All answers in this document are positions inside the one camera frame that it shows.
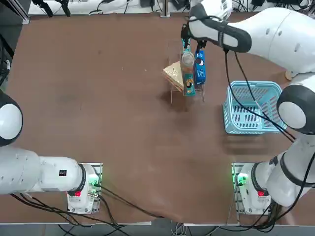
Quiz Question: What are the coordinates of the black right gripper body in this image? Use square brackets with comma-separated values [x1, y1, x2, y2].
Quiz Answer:
[181, 23, 190, 40]

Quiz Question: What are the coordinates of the round metal jar lid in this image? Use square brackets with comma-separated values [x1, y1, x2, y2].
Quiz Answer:
[182, 52, 195, 66]

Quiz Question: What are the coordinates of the clear acrylic display shelf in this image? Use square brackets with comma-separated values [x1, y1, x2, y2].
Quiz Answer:
[167, 39, 206, 104]

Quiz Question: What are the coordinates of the glass cookie jar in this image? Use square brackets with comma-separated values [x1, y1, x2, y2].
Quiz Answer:
[180, 52, 196, 75]

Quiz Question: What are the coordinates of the blue Oreo cookie box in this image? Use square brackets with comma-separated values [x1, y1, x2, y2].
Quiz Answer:
[194, 50, 207, 86]

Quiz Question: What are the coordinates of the teal snack packet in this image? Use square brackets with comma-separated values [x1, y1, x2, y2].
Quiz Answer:
[184, 73, 196, 97]
[182, 37, 192, 54]

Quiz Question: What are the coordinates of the triangular wrapped sandwich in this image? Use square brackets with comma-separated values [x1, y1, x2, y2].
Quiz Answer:
[162, 60, 186, 93]

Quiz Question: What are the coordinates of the light blue plastic basket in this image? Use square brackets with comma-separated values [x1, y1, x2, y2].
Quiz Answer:
[222, 81, 288, 135]

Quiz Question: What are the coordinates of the aluminium frame profile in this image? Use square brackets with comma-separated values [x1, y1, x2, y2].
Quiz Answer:
[14, 0, 31, 25]

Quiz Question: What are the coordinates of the aluminium frame post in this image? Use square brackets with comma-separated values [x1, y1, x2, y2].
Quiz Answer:
[159, 0, 171, 18]

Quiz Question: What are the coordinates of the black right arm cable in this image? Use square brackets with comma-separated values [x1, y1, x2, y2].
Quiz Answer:
[222, 48, 296, 144]

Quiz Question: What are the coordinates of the black left base cable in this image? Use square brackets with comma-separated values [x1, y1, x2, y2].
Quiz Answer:
[97, 184, 165, 219]

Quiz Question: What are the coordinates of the white cable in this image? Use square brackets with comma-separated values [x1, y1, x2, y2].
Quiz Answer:
[169, 219, 188, 236]

